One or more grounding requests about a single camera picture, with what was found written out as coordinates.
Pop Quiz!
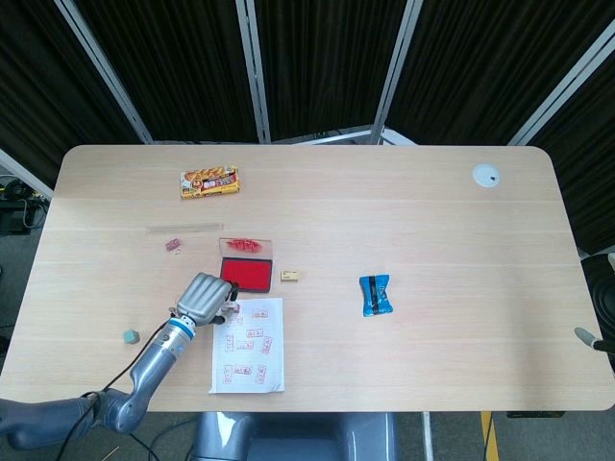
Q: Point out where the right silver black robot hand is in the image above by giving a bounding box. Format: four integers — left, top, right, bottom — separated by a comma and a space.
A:
575, 327, 615, 355

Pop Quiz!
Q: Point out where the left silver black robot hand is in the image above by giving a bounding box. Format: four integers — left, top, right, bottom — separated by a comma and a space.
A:
173, 272, 241, 328

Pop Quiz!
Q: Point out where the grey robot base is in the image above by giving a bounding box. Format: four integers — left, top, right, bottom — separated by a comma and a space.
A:
191, 411, 400, 461

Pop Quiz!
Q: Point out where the red ink pad case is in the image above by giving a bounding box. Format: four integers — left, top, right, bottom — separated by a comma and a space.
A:
218, 235, 276, 293

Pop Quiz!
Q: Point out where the clear plastic ruler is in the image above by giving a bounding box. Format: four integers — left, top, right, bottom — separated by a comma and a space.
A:
145, 221, 226, 236

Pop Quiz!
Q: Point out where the stamped white lined notebook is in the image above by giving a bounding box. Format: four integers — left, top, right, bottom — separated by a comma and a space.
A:
208, 297, 286, 395

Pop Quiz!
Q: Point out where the black table control box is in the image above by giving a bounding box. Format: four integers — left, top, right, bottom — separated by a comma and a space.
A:
506, 410, 566, 420

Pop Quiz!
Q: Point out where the yellow snack box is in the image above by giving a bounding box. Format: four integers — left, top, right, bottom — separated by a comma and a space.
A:
180, 164, 240, 201

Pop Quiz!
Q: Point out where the black fabric partition panel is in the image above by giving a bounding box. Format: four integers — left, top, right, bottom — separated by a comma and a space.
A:
508, 45, 615, 255
71, 0, 273, 145
374, 0, 615, 147
249, 0, 424, 145
0, 0, 155, 193

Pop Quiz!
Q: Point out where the blue snack packet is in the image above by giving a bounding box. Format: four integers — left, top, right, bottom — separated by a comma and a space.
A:
358, 272, 396, 318

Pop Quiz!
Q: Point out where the grey table leg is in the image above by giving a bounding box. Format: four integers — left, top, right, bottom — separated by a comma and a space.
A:
420, 411, 435, 461

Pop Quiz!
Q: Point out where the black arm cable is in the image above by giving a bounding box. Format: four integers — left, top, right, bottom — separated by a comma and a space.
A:
55, 306, 177, 461

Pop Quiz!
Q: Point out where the white table cable grommet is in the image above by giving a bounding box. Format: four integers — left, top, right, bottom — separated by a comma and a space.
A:
471, 163, 502, 188

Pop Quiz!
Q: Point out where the black equipment with cables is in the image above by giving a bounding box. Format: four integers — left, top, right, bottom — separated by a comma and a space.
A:
0, 175, 50, 236

